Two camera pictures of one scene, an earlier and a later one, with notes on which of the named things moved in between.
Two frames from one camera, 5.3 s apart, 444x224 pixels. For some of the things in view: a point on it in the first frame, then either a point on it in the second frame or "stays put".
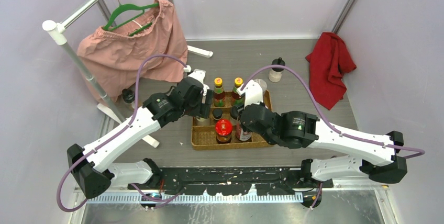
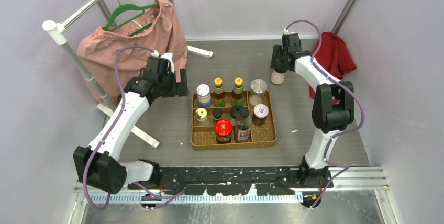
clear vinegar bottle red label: (241, 134) stays put
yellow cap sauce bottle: (236, 99) stays put
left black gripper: (202, 109) to (178, 89)
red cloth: (330, 60) stays put
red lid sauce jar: (223, 129) stays put
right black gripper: (239, 108) to (277, 51)
